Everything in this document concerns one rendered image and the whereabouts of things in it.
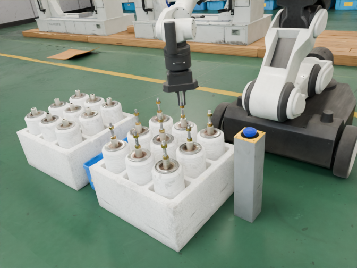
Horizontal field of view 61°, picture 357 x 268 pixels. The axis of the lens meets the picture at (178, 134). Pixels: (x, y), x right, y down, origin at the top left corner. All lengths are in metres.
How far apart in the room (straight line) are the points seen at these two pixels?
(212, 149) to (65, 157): 0.58
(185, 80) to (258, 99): 0.27
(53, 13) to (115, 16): 1.33
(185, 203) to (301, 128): 0.57
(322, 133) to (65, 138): 0.98
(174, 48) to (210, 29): 2.19
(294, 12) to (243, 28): 1.73
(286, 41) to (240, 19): 1.82
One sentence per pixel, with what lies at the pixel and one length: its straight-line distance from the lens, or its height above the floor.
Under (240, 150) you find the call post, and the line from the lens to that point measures 0.94.
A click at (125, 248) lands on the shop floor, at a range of 1.06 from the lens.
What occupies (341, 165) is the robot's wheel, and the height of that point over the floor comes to 0.10.
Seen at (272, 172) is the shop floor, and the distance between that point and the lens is 1.32.
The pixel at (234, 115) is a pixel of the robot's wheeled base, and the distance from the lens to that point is 1.35.
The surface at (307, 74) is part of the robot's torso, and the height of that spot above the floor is 0.33.
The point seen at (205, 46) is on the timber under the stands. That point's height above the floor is 0.06.
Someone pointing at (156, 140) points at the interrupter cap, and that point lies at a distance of 1.06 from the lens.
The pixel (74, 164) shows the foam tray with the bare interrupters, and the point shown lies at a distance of 1.29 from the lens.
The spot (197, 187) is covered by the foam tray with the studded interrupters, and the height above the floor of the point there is 0.17.
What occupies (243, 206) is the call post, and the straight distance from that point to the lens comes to 1.06.
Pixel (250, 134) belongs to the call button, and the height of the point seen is 0.33.
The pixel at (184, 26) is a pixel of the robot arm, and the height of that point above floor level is 0.61.
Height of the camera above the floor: 0.77
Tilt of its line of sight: 29 degrees down
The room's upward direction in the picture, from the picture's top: 6 degrees counter-clockwise
